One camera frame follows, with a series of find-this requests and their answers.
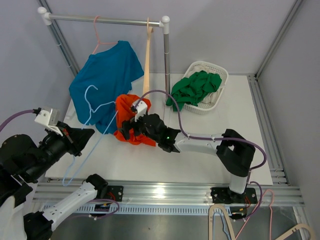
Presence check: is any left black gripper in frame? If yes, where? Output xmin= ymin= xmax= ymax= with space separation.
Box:
xmin=26 ymin=119 xmax=95 ymax=180

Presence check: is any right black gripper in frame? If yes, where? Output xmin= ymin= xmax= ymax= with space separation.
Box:
xmin=118 ymin=112 xmax=160 ymax=144

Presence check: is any orange t shirt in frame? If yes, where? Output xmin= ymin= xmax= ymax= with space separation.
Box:
xmin=113 ymin=93 xmax=157 ymax=147

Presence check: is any light blue plastic hanger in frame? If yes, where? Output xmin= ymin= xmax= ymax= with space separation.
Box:
xmin=62 ymin=84 xmax=118 ymax=187

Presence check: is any blue t shirt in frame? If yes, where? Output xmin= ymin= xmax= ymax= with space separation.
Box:
xmin=69 ymin=40 xmax=144 ymax=134

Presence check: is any beige plastic hanger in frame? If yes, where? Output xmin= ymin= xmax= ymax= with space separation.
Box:
xmin=143 ymin=18 xmax=153 ymax=94

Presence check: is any green t shirt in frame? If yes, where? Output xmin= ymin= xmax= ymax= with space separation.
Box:
xmin=166 ymin=70 xmax=222 ymax=112

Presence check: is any pink plastic hanger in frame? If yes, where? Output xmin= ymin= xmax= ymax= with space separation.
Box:
xmin=92 ymin=15 xmax=118 ymax=55

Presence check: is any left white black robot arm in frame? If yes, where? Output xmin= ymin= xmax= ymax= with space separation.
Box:
xmin=0 ymin=122 xmax=108 ymax=240

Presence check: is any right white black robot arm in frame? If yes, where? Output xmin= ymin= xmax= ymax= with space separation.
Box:
xmin=117 ymin=113 xmax=256 ymax=204

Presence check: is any beige hanger bottom centre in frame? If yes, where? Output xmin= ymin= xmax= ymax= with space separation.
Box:
xmin=208 ymin=204 xmax=236 ymax=240

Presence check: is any pink hanger bottom right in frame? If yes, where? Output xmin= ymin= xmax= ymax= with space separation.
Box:
xmin=235 ymin=189 xmax=275 ymax=240

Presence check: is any beige hanger bottom right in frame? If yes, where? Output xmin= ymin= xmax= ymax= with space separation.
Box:
xmin=276 ymin=223 xmax=316 ymax=240

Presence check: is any white plastic laundry basket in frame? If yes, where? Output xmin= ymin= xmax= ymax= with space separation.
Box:
xmin=174 ymin=60 xmax=230 ymax=116

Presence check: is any cream cloth in basket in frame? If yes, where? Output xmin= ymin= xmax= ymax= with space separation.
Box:
xmin=186 ymin=62 xmax=229 ymax=108

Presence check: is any metal clothes rack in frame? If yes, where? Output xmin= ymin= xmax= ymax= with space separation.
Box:
xmin=37 ymin=6 xmax=171 ymax=94

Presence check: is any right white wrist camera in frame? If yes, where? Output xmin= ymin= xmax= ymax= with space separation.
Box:
xmin=131 ymin=100 xmax=148 ymax=122

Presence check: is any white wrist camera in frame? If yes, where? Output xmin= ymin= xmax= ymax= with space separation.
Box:
xmin=131 ymin=100 xmax=148 ymax=122
xmin=34 ymin=107 xmax=63 ymax=136

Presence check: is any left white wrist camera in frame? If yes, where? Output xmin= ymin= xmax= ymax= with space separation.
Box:
xmin=34 ymin=107 xmax=63 ymax=136

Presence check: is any aluminium rail frame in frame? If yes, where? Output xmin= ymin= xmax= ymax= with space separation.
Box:
xmin=32 ymin=179 xmax=305 ymax=207

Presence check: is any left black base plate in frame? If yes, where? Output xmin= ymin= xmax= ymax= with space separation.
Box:
xmin=99 ymin=185 xmax=124 ymax=202

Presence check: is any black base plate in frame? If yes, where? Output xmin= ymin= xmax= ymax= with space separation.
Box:
xmin=99 ymin=185 xmax=124 ymax=202
xmin=210 ymin=187 xmax=258 ymax=205

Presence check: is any white slotted cable duct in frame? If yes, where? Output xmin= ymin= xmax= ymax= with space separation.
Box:
xmin=41 ymin=204 xmax=251 ymax=216

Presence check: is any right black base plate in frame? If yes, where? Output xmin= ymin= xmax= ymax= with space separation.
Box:
xmin=210 ymin=187 xmax=258 ymax=205

